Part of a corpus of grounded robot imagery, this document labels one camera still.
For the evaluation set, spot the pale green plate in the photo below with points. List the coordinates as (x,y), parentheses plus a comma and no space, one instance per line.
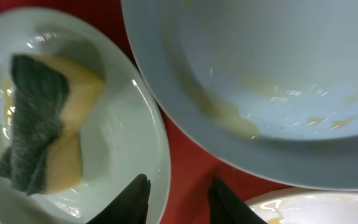
(122,138)

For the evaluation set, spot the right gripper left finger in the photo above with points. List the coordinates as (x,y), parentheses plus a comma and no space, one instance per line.
(130,206)

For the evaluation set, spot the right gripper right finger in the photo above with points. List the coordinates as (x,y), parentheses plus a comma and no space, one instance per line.
(225,207)

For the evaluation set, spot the red plastic tray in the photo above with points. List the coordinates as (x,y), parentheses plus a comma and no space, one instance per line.
(192,167)

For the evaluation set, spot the yellow green sponge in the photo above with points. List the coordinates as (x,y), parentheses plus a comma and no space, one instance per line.
(53,98)

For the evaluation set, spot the light blue plate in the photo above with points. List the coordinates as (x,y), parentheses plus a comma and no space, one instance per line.
(269,87)

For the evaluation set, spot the white plate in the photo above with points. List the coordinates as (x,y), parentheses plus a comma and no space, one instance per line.
(306,206)

